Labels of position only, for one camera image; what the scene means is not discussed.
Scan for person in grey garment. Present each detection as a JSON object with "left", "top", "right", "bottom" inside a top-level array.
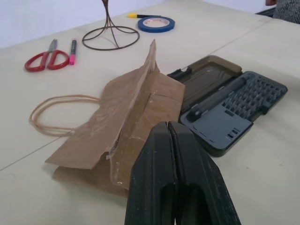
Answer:
[{"left": 265, "top": 0, "right": 300, "bottom": 25}]

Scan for red handled scissors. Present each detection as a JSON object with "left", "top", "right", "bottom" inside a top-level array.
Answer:
[{"left": 24, "top": 38, "right": 70, "bottom": 72}]

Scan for blue tape roll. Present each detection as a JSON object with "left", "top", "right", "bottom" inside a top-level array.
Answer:
[{"left": 137, "top": 16, "right": 175, "bottom": 33}]

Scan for grey tool case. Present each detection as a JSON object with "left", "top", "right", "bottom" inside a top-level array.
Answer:
[{"left": 166, "top": 55, "right": 288, "bottom": 158}]

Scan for yellow tipped black marker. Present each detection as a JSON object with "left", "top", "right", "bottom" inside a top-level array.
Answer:
[{"left": 128, "top": 13, "right": 165, "bottom": 19}]

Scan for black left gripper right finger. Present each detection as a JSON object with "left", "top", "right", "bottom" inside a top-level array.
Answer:
[{"left": 167, "top": 121, "right": 242, "bottom": 225}]

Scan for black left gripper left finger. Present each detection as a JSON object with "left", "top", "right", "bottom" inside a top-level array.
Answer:
[{"left": 125, "top": 121, "right": 177, "bottom": 225}]

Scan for black screwdriver handle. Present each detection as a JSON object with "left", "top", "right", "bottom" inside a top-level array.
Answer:
[{"left": 189, "top": 77, "right": 247, "bottom": 121}]

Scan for brown paper bag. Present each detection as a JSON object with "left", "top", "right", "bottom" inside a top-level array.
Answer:
[{"left": 29, "top": 38, "right": 186, "bottom": 198}]

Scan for brown wire stand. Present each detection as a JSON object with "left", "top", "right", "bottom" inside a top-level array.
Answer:
[{"left": 82, "top": 0, "right": 141, "bottom": 51}]

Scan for pink tipped black marker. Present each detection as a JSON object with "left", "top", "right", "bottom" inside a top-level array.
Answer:
[{"left": 69, "top": 39, "right": 78, "bottom": 66}]

